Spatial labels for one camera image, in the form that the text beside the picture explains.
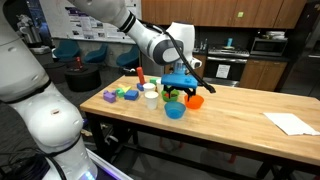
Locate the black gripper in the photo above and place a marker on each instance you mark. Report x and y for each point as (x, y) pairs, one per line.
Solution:
(180, 91)

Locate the green plastic bowl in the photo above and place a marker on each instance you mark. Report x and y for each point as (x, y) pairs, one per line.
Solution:
(170, 100)

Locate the blue plastic bowl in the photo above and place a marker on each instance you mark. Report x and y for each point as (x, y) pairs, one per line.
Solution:
(175, 110)

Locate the white robot base platform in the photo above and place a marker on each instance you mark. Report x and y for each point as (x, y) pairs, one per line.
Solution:
(110, 168)

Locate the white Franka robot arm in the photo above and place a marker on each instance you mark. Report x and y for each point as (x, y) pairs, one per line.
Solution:
(50, 116)

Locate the orange plastic bowl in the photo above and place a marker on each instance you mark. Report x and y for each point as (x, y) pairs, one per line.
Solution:
(196, 103)

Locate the translucent plastic cup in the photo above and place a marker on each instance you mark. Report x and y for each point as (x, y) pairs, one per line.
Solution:
(159, 85)

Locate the white paper cup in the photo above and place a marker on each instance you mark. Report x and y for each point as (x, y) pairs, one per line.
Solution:
(149, 87)
(152, 100)

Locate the long green foam block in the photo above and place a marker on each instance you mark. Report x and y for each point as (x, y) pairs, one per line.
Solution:
(153, 81)

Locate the small blue foam block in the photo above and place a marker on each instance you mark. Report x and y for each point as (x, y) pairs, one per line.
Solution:
(140, 87)

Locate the red foam cylinder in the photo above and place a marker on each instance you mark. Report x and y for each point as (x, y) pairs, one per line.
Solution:
(140, 75)

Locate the white paper sign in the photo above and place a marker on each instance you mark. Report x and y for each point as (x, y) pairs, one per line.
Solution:
(223, 71)

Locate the blue foam cube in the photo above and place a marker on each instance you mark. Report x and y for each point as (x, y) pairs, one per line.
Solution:
(131, 95)

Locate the red stool wooden seat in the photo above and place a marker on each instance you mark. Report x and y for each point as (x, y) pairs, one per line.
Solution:
(162, 143)
(232, 158)

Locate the yellow foam triangle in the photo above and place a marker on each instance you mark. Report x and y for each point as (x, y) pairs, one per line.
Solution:
(126, 89)

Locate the tan foam cylinder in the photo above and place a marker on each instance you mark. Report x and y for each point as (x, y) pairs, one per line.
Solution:
(120, 85)

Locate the green foam arch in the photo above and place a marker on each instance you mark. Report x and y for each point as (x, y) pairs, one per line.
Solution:
(119, 93)

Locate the teal lounge chair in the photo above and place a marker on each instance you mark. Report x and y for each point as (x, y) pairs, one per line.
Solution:
(128, 60)
(96, 55)
(66, 50)

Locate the stainless kitchen stove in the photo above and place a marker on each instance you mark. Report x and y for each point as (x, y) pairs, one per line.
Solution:
(240, 66)

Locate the purple rectangular foam block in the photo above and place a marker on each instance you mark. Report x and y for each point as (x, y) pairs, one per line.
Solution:
(110, 98)

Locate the blue bottle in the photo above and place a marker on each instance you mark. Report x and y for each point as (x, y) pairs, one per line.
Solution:
(229, 42)

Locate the purple notched foam block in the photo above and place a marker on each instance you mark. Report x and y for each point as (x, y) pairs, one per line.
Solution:
(106, 91)

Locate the wooden upper cabinets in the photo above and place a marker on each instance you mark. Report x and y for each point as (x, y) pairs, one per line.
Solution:
(216, 13)

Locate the large black round ottoman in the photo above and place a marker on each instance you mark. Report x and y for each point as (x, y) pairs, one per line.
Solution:
(83, 80)

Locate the green sticky note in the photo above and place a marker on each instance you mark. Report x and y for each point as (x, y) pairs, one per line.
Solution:
(240, 14)

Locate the stainless microwave oven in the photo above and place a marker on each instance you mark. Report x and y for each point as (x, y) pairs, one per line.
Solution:
(268, 46)

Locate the red bottle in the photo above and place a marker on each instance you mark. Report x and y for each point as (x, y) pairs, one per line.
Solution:
(79, 63)

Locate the stack of white plates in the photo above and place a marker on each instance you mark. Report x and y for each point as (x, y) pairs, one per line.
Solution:
(276, 34)

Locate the white paper napkin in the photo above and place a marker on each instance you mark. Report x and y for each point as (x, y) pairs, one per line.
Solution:
(290, 124)

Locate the small dark round ottoman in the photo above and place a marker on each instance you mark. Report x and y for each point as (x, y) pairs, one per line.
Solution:
(56, 73)

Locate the black refrigerator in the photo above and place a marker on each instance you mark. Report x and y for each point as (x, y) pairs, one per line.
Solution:
(303, 50)

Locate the black metal table frame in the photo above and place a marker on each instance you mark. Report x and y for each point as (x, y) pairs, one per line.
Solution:
(96, 133)

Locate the white wall poster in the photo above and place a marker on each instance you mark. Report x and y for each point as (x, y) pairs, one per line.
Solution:
(83, 26)

